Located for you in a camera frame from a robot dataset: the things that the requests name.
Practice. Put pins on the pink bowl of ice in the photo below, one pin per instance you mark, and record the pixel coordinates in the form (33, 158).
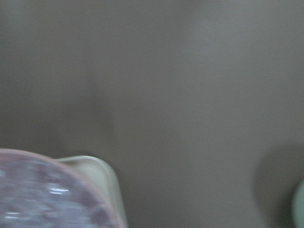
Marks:
(39, 192)

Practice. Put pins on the mint green bowl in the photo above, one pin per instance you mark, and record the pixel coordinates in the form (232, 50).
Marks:
(298, 206)

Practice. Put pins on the cream serving tray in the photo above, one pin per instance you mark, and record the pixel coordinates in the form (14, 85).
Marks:
(103, 179)

